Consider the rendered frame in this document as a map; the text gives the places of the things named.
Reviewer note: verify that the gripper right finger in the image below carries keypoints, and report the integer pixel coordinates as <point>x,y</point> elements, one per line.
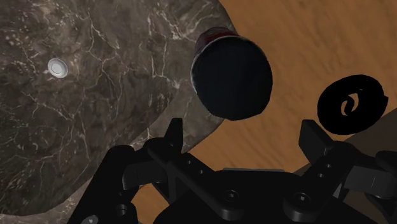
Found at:
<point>322,155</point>

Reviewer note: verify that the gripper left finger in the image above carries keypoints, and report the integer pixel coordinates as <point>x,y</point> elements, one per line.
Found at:
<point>173,161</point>

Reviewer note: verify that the dark marble sink basin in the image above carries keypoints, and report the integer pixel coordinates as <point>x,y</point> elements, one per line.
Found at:
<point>102,102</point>

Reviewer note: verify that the dark cup with red band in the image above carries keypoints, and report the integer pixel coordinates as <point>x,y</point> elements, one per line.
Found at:
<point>232,80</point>

